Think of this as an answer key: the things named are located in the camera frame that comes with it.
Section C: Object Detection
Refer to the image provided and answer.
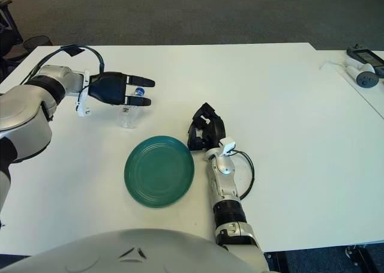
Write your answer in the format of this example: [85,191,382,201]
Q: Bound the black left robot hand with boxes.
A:
[88,71,156,107]

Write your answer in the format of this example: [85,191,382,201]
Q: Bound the thin white cable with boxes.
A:
[319,59,347,71]

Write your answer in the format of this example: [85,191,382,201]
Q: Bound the black handheld screen device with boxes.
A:
[346,46,384,76]

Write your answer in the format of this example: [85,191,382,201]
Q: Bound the white grey handheld controller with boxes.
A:
[344,59,379,88]

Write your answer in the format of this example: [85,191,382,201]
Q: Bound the clear plastic bottle blue cap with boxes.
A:
[118,86,147,130]

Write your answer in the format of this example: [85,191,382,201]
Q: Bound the grey robot torso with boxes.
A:
[0,228,271,273]

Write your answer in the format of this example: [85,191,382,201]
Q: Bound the dark left arm cable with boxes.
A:
[20,44,106,85]

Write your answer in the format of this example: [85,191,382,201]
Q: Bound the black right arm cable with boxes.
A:
[233,149,256,200]

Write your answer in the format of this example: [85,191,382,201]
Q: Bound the green round plate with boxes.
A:
[124,135,196,208]

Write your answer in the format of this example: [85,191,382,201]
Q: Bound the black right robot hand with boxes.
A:
[186,103,226,151]

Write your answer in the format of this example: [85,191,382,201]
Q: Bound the black table leg with caster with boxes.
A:
[344,244,384,273]

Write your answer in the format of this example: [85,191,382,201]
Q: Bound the black office chair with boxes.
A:
[0,0,29,82]

